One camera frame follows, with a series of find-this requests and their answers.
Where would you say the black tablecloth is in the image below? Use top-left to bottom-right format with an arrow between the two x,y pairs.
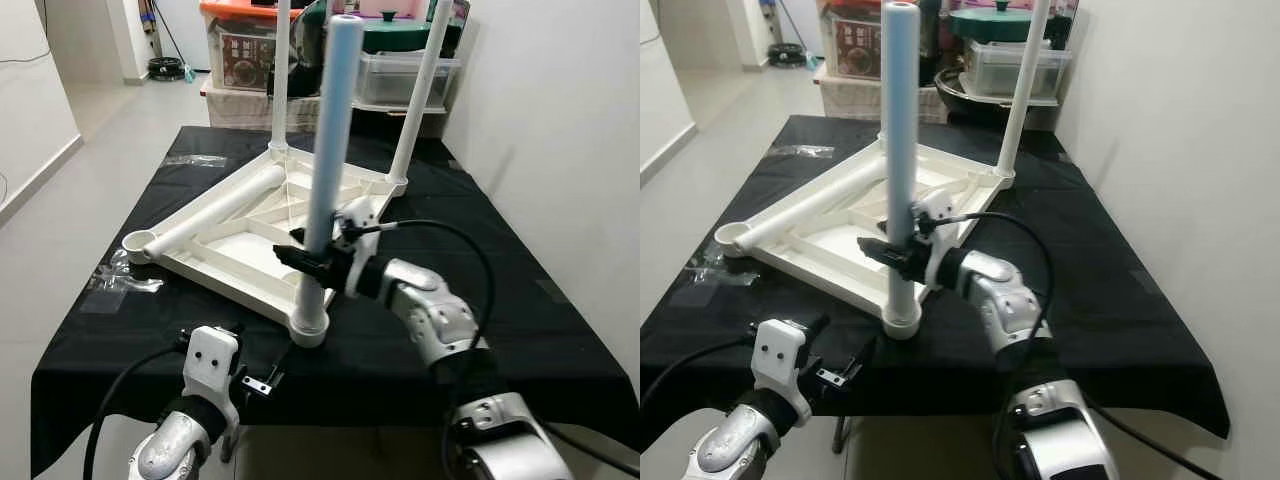
30,125 -> 641,476
640,115 -> 1231,441

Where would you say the green pot lid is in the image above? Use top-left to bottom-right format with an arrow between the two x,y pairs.
360,10 -> 466,53
950,0 -> 1036,43

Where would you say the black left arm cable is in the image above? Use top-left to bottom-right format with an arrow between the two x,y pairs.
82,340 -> 191,480
640,335 -> 761,411

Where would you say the white plastic table top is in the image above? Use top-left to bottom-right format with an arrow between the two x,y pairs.
122,145 -> 409,348
715,140 -> 1016,339

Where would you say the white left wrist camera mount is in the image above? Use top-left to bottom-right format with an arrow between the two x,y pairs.
752,318 -> 813,426
183,325 -> 243,421

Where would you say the red printed carton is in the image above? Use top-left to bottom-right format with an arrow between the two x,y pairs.
222,35 -> 266,89
835,25 -> 881,79

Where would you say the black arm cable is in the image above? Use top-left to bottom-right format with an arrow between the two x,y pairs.
640,335 -> 761,411
360,220 -> 641,476
935,210 -> 1226,480
82,340 -> 191,480

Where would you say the black round wok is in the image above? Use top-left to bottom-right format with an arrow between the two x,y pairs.
935,70 -> 1061,126
345,85 -> 446,136

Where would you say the clear storage box orange lid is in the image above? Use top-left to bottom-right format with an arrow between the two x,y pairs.
818,0 -> 886,81
200,0 -> 301,93

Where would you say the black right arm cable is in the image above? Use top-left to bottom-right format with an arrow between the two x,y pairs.
360,220 -> 641,476
935,210 -> 1226,480

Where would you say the clear plastic container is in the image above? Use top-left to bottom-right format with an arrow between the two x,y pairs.
960,42 -> 1071,99
352,52 -> 463,109

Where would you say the beige cloth covered bench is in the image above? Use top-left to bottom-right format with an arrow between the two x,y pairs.
815,72 -> 941,123
203,85 -> 301,131

